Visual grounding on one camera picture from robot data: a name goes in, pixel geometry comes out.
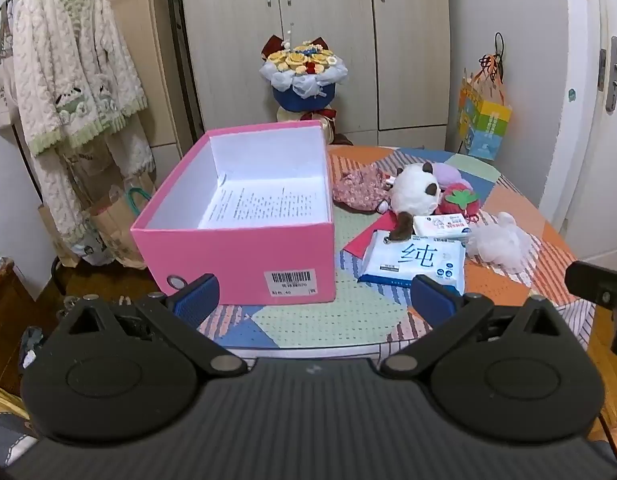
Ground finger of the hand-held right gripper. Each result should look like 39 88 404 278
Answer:
565 260 617 312

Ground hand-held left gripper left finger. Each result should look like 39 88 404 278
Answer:
56 274 249 377

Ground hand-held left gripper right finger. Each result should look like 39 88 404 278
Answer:
380 274 564 378

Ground large blue wet wipes pack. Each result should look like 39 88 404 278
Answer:
357 230 467 296

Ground pink cardboard box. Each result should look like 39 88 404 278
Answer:
130 120 337 306

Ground small white tissue pack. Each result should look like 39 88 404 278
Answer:
413 212 472 241

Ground white fluffy plush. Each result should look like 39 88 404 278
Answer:
466 211 539 274

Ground red strawberry plush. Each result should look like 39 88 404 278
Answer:
435 182 482 220

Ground white and brown cat plush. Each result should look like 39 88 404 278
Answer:
377 161 442 241

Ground purple plush toy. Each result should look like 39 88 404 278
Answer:
431 161 467 189

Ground pink floral cloth pouch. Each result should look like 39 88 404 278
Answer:
333 164 397 214

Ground red envelope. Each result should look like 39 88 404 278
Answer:
343 210 405 261

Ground printed paper sheet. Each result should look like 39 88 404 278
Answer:
197 174 331 230

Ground colourful patterned tablecloth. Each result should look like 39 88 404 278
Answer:
198 145 597 358

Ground white door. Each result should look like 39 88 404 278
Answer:
539 0 617 267

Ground cream fleece pajama pants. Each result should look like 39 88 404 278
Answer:
31 110 156 261

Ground wooden bedside cabinet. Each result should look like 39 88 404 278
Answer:
0 255 66 393

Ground colourful paper gift bag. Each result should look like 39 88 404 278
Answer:
456 67 513 162

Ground flower bouquet with blue wrap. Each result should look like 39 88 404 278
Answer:
258 35 349 146

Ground black tall pole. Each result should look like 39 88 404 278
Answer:
166 0 205 144

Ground beige wooden wardrobe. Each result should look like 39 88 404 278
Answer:
76 0 452 150

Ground beige tote bag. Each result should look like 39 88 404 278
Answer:
0 57 20 133

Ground brown paper bag green handle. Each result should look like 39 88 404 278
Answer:
90 187 158 269

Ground silver door handle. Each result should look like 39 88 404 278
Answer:
599 35 617 113

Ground orange straps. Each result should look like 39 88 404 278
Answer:
479 52 507 84

